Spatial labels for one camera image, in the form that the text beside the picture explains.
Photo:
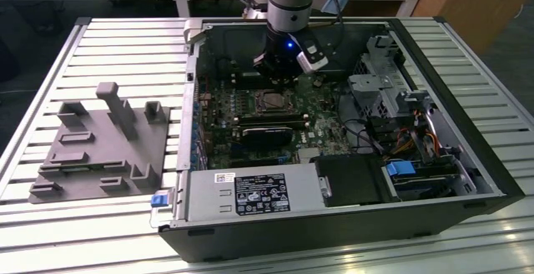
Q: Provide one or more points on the metal disk bay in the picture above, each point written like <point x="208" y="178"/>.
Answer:
<point x="435" y="180"/>

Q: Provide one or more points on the grey power supply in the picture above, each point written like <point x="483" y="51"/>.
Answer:
<point x="209" y="199"/>

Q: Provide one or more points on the silver metal bracket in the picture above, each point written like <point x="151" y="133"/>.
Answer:
<point x="325" y="186"/>

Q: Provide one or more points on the grey parts rack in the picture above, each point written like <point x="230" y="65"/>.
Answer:
<point x="105" y="149"/>

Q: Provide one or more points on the black plastic shroud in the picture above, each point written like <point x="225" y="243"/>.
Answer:
<point x="350" y="177"/>

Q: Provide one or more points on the blue case latch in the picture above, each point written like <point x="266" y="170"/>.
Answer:
<point x="160" y="200"/>

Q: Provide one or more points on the blue disk carrier tab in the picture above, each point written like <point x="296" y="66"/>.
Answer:
<point x="401" y="169"/>

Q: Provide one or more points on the black rating label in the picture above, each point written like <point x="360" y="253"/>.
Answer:
<point x="262" y="195"/>

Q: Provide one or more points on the silver CPU plate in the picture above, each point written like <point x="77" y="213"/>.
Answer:
<point x="277" y="100"/>

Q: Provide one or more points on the black graphics card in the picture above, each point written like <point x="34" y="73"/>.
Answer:
<point x="268" y="136"/>

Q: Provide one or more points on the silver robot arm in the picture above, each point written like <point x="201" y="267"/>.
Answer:
<point x="288" y="5"/>

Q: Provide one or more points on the white barcode sticker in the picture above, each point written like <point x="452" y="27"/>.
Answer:
<point x="225" y="177"/>

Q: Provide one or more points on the perforated metal drive cage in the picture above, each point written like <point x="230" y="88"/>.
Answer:
<point x="376" y="83"/>

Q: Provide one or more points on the wooden cabinet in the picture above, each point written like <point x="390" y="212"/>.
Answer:
<point x="480" y="5"/>

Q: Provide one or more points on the black open PC case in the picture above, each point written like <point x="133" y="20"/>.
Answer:
<point x="292" y="239"/>

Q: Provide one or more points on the green motherboard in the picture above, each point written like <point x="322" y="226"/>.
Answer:
<point x="325" y="130"/>

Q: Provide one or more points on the silver heat sink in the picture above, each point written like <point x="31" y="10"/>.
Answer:
<point x="310" y="155"/>

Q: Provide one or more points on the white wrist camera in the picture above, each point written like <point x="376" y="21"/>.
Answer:
<point x="313" y="58"/>

